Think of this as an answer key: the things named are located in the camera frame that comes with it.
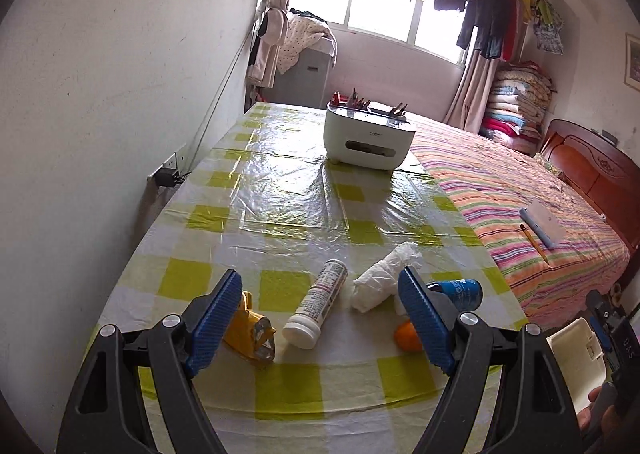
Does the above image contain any white bottle red label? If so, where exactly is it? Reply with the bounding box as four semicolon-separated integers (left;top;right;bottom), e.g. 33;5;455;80
282;259;348;349

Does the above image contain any white plastic bag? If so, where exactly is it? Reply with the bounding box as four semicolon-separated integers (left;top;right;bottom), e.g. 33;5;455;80
351;242;423;312

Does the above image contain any grey wall cable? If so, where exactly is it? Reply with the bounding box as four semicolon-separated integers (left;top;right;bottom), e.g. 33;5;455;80
179;0;267;177

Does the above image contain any floral pillow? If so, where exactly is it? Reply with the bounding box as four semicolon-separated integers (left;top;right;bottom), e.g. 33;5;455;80
535;154;566;177

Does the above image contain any white desk organizer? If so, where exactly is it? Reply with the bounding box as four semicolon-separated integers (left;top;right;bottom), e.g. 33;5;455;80
322;101;418;165

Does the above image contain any orange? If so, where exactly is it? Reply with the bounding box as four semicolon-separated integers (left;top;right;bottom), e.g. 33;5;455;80
393;320;426;354

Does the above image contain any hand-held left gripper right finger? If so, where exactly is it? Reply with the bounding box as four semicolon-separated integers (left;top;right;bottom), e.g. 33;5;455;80
397;265;583;454

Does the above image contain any blue white pencil case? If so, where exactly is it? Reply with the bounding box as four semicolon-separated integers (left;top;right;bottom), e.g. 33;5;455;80
519;199;568;251

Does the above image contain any grey washing machine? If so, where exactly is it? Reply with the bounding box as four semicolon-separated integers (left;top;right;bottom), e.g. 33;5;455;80
270;36;338;109

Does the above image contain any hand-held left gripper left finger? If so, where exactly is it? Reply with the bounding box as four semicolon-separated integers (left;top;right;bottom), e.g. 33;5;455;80
56;269;244;454

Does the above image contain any framed picture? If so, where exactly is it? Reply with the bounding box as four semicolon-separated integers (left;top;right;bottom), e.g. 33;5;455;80
625;32;640;87

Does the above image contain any bed with striped cover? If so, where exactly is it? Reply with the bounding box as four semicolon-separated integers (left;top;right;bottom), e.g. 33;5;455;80
407;116;632;329

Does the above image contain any wooden headboard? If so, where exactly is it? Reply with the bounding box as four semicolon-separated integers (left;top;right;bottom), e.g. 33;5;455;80
537;119;640;252

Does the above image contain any blue label bottle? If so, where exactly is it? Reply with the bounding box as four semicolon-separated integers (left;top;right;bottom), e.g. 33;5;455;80
427;278;483;312

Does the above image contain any pencil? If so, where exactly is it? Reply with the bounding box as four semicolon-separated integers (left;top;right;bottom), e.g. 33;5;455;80
519;223;550;265

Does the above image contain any yellow foil packet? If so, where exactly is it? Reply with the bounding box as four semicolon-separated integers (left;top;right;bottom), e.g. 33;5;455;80
220;290;277;366

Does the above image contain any cream plastic bin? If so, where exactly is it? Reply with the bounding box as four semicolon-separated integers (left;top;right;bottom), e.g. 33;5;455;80
545;318;613;417

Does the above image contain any stack of folded quilts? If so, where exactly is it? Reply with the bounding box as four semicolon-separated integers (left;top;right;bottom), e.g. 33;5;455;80
479;61;555;155

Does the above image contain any person's right hand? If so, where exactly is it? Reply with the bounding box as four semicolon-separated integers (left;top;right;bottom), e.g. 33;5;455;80
575;384;626;440

